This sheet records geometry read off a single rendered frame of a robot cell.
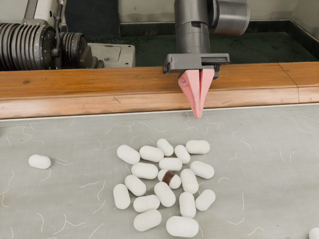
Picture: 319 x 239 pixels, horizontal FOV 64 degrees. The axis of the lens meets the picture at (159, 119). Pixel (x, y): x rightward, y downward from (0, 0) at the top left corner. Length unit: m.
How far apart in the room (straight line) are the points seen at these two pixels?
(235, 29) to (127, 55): 0.74
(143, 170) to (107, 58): 0.85
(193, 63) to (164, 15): 2.02
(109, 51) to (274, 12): 1.93
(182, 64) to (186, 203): 0.21
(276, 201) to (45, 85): 0.42
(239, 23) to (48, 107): 0.36
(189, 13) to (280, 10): 2.40
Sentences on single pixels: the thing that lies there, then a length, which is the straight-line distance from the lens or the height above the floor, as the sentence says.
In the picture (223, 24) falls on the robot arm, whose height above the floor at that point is 0.87.
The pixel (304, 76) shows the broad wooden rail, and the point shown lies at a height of 0.76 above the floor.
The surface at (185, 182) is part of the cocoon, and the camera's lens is 0.34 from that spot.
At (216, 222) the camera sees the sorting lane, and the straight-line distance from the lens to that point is 0.34.
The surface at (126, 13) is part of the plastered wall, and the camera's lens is 2.37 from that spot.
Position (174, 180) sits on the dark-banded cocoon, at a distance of 0.34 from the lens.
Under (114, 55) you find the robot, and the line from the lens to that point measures 1.17.
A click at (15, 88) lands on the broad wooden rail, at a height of 0.76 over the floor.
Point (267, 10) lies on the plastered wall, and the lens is 2.76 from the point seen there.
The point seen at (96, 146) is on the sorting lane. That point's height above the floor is 0.74.
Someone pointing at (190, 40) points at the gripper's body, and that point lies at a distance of 0.43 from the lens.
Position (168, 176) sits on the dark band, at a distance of 0.34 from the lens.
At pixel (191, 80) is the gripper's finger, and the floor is 0.82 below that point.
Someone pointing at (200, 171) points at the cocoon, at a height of 0.76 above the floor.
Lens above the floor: 1.04
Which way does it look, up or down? 43 degrees down
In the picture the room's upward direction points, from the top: 3 degrees clockwise
